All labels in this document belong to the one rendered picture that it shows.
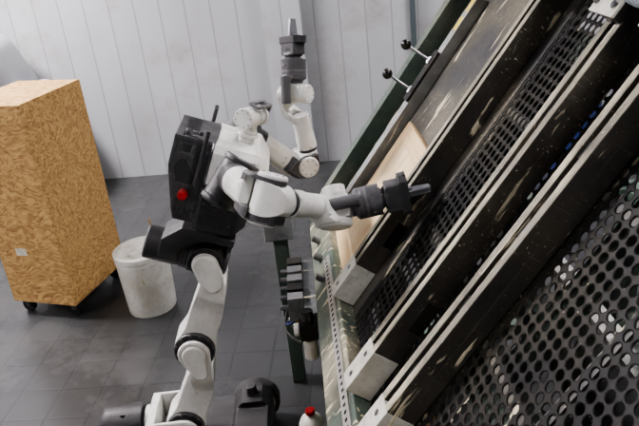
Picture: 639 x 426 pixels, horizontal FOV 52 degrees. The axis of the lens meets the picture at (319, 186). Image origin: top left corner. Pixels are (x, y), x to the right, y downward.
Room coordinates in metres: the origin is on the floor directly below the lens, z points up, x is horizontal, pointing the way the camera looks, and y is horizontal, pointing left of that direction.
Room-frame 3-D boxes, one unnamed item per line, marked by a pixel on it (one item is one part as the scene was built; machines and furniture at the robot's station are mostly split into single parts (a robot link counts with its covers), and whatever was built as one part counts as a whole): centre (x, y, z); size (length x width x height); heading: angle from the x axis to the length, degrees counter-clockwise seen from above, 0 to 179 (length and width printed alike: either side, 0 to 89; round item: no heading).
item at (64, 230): (3.46, 1.54, 0.63); 0.50 x 0.42 x 1.25; 161
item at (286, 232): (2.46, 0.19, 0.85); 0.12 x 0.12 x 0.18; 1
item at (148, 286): (3.24, 1.02, 0.24); 0.32 x 0.30 x 0.47; 175
